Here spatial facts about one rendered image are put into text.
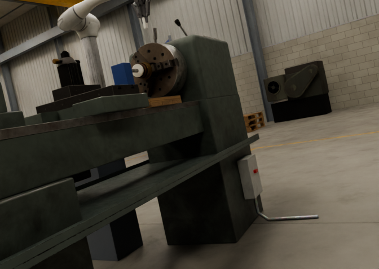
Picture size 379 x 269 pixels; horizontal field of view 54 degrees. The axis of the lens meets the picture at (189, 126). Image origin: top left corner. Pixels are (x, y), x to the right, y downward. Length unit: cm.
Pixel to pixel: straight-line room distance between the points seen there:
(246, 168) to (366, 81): 968
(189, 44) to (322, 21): 1022
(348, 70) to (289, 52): 186
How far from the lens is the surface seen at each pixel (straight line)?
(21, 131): 119
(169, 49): 210
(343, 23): 1205
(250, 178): 243
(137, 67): 201
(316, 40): 1220
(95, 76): 266
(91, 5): 255
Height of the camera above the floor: 80
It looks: 2 degrees down
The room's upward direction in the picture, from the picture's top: 12 degrees counter-clockwise
